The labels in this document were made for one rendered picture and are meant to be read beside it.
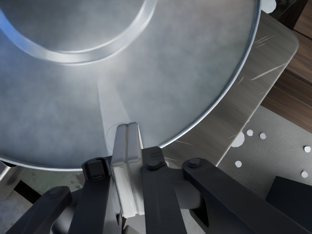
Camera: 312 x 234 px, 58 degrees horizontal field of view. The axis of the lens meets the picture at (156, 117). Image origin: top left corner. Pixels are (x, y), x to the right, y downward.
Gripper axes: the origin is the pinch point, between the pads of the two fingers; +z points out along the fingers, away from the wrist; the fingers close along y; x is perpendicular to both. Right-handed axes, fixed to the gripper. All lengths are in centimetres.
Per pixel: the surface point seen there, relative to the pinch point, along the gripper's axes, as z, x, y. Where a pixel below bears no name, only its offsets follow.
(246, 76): 5.1, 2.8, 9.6
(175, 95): 4.8, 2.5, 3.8
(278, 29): 6.1, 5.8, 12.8
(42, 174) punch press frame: 16.4, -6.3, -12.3
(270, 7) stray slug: 21.0, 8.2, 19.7
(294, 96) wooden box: 57, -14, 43
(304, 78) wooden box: 47, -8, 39
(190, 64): 5.5, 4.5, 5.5
